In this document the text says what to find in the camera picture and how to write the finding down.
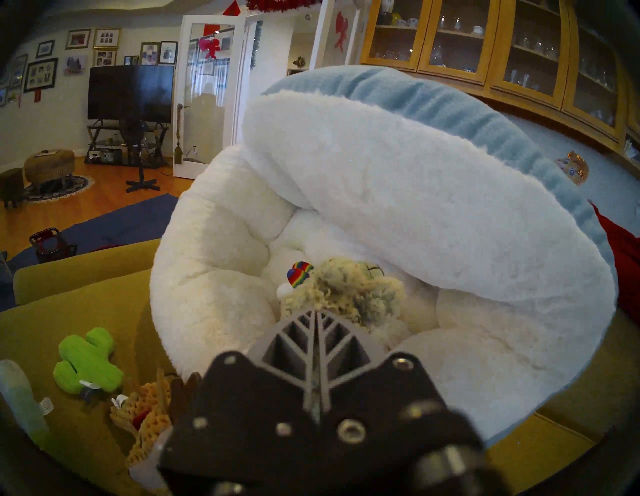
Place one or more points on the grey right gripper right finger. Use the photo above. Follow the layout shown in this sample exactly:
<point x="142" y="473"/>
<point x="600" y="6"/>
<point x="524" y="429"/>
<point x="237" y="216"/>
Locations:
<point x="380" y="400"/>

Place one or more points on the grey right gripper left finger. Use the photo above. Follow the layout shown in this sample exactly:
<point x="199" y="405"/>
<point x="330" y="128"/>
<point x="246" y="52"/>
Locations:
<point x="260" y="400"/>

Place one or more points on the white lamb toy rainbow horns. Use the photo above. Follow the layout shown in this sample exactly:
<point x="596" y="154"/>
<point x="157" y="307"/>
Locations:
<point x="300" y="274"/>

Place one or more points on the white green leek plush toy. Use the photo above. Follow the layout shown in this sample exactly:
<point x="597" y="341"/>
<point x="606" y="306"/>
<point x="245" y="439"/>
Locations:
<point x="20" y="395"/>

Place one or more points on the white blue plush dog bed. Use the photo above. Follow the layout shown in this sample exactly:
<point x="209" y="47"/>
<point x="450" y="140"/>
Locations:
<point x="400" y="200"/>

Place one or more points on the orange reindeer plush toy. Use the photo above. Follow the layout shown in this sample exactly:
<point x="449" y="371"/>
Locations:
<point x="145" y="415"/>

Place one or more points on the green cactus plush toy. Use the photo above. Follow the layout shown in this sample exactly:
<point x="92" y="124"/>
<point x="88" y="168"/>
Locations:
<point x="85" y="362"/>

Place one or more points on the yellow sofa back cushion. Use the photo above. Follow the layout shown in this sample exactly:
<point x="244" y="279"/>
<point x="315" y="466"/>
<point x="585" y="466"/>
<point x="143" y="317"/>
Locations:
<point x="590" y="380"/>

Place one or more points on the mustard yellow sofa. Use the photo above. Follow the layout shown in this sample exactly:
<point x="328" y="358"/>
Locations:
<point x="75" y="270"/>

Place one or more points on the hanging broom ornament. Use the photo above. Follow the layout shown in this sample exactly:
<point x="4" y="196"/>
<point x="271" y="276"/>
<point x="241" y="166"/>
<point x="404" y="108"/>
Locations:
<point x="178" y="155"/>

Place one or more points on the black floor stand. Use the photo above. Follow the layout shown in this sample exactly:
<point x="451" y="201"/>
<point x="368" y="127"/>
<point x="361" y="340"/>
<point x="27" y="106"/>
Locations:
<point x="140" y="170"/>

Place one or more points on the round patterned rug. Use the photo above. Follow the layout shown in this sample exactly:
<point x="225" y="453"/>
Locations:
<point x="82" y="187"/>

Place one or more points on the red blanket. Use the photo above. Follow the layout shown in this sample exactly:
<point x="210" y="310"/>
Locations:
<point x="625" y="260"/>

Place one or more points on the white glass french door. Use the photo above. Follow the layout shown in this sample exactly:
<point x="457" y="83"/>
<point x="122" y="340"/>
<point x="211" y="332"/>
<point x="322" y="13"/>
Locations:
<point x="205" y="115"/>
<point x="330" y="45"/>

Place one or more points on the round beige ottoman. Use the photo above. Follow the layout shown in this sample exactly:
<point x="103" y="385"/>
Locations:
<point x="50" y="167"/>

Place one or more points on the small dark stool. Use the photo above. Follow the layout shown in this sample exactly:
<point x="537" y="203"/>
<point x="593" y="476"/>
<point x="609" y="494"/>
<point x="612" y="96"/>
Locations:
<point x="11" y="185"/>

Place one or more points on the black flat television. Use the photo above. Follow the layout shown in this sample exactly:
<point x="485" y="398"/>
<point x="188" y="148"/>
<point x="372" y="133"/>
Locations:
<point x="130" y="92"/>

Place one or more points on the small green wreath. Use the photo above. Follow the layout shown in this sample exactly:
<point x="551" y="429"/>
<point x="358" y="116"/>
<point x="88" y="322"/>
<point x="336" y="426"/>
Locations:
<point x="299" y="61"/>

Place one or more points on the red heart door decoration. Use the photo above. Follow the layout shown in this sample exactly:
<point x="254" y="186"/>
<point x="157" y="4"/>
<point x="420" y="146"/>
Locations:
<point x="209" y="47"/>

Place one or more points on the red paper triangle decoration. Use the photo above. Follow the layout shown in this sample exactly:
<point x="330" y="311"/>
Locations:
<point x="231" y="8"/>

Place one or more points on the red tinsel garland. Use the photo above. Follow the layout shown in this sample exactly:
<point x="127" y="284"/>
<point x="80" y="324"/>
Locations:
<point x="280" y="5"/>

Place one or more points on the small red metal frame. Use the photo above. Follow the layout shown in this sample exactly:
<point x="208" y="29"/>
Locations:
<point x="50" y="245"/>

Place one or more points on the cartoon child wall decoration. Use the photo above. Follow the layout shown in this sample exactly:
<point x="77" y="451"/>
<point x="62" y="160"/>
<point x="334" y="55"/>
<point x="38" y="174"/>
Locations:
<point x="572" y="169"/>

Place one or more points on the framed wall picture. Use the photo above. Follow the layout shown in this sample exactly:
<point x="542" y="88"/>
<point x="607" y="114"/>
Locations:
<point x="149" y="53"/>
<point x="45" y="48"/>
<point x="40" y="75"/>
<point x="78" y="39"/>
<point x="107" y="38"/>
<point x="168" y="52"/>

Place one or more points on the wooden wall cabinets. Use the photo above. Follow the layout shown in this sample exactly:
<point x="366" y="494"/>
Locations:
<point x="492" y="50"/>

